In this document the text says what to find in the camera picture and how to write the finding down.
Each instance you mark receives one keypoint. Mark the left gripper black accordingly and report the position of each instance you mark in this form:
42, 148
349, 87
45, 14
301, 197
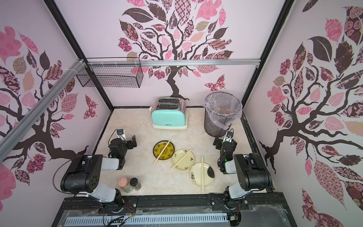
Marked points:
132, 145

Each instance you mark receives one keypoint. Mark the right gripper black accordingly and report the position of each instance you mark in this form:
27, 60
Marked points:
220, 143

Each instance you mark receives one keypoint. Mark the chopsticks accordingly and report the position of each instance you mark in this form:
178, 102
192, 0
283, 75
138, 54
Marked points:
161, 152
202, 174

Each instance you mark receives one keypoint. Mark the chopsticks panda wrapper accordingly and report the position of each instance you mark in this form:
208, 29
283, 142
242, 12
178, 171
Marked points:
181, 159

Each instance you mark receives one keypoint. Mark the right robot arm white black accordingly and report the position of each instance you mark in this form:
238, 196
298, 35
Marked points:
252, 174

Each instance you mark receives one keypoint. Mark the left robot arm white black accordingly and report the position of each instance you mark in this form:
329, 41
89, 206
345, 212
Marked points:
83, 174

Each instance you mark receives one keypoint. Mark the clear plastic bin liner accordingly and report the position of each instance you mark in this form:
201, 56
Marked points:
225, 109

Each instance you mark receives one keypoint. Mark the black mesh trash bin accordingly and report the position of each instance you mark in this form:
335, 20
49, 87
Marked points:
214, 124

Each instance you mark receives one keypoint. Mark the cream plate with calligraphy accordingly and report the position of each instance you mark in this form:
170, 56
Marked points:
185, 163

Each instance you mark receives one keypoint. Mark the cream plate with green patch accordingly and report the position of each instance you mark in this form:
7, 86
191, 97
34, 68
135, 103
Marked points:
195, 175

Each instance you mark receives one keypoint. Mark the yellow patterned plate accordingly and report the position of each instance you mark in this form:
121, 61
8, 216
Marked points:
168, 153

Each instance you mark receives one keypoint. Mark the mint green toaster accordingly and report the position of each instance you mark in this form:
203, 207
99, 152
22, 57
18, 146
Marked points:
169, 113

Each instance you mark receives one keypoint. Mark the black lid spice jar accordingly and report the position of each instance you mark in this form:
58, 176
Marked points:
134, 182

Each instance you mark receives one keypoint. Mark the pink lid spice jar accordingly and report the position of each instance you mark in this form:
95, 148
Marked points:
124, 184

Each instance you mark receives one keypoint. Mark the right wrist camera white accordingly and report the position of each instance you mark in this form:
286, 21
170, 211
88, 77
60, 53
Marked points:
228, 136

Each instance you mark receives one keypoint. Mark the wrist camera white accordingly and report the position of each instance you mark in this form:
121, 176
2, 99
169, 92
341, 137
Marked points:
121, 134
228, 136

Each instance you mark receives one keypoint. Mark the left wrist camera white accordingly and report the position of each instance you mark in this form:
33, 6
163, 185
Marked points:
121, 134

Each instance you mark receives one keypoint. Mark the black wire wall basket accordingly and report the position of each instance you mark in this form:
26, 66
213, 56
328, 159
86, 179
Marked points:
122, 72

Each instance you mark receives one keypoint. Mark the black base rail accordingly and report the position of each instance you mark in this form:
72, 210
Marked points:
255, 210

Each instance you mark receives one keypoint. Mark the white slotted cable duct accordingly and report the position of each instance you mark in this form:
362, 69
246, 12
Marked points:
146, 220

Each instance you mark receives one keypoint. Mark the aluminium frame bar rear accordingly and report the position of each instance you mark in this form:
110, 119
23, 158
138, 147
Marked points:
175, 62

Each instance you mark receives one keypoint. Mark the aluminium frame bar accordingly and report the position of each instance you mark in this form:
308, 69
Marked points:
24, 125
175, 62

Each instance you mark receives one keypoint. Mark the aluminium frame bar left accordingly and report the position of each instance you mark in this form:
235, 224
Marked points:
24, 125

